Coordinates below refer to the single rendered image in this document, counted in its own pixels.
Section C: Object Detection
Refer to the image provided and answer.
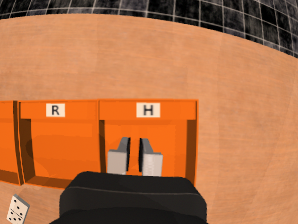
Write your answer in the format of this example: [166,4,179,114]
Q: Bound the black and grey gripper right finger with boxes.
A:
[138,138,163,176]

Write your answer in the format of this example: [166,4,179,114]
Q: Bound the white domino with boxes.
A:
[7,194,30,224]

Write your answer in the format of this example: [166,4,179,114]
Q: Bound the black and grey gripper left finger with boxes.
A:
[107,137,131,175]

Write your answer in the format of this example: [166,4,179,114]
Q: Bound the orange three-compartment bin rack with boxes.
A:
[0,99,199,190]

